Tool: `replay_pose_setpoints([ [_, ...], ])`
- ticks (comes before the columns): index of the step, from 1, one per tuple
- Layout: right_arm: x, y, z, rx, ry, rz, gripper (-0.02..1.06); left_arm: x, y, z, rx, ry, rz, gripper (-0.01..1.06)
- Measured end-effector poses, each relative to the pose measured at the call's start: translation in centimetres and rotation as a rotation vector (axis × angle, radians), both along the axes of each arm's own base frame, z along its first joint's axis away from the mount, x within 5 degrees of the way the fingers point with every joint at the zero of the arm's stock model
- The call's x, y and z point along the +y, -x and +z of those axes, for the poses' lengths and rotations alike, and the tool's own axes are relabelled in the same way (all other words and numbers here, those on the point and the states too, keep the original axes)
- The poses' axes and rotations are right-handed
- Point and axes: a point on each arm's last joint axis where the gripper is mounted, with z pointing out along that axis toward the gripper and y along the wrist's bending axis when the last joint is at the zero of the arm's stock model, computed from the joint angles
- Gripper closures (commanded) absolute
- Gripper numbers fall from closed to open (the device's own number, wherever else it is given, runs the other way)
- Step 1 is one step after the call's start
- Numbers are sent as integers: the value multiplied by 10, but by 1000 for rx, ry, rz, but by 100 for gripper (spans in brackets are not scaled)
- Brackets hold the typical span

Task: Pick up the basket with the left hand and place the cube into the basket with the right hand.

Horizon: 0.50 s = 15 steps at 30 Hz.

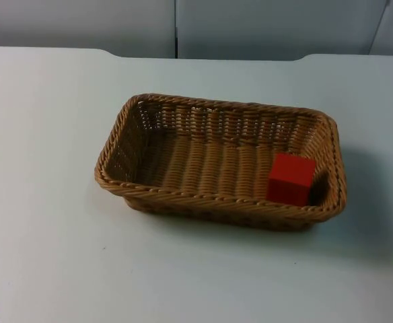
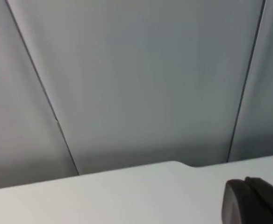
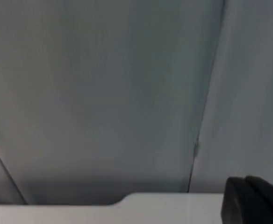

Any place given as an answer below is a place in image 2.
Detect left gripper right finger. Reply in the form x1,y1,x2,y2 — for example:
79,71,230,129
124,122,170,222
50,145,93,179
244,176,273,224

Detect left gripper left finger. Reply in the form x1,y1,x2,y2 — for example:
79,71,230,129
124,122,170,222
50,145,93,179
222,179,272,224

